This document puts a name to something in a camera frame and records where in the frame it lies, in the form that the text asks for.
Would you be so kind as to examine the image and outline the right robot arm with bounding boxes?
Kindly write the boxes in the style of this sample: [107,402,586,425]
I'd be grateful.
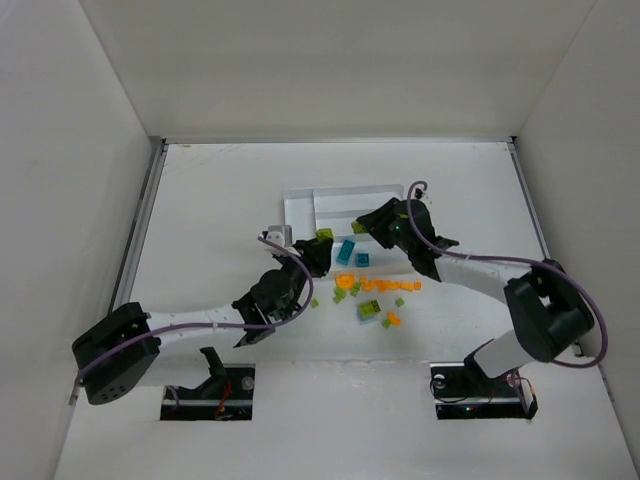
[356,198,595,378]

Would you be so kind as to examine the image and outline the purple cable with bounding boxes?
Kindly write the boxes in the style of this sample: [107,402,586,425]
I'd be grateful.
[74,235,315,389]
[406,180,609,369]

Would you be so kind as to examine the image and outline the long teal lego brick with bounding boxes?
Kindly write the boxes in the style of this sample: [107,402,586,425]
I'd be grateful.
[336,239,355,265]

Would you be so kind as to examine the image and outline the small orange curved lego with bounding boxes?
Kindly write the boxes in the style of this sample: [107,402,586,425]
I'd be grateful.
[385,311,402,326]

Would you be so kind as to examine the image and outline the teal green lego stack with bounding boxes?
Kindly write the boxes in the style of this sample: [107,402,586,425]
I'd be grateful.
[357,300,381,323]

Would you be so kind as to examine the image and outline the orange lego row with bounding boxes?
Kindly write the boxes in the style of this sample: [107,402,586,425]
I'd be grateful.
[360,277,422,293]

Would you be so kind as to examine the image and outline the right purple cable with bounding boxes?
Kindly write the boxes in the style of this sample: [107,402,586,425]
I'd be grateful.
[406,180,609,369]

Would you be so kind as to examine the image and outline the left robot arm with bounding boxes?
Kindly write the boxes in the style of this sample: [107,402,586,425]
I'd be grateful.
[72,237,333,406]

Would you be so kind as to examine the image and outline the orange arch lego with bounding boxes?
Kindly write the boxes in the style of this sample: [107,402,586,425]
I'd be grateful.
[334,273,356,290]

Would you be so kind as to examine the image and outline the small green lego cluster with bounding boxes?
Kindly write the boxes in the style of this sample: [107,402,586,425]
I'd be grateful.
[333,282,361,304]

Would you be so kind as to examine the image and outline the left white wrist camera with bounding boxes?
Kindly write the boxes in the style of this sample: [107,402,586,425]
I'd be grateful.
[262,224,293,249]

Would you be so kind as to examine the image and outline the green lego brick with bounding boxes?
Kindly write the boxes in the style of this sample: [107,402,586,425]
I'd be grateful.
[316,228,334,240]
[351,221,367,234]

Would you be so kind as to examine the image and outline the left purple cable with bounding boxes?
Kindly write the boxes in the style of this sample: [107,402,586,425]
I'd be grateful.
[74,235,315,389]

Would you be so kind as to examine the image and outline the white compartment tray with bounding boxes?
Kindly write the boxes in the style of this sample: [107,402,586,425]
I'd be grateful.
[284,184,412,275]

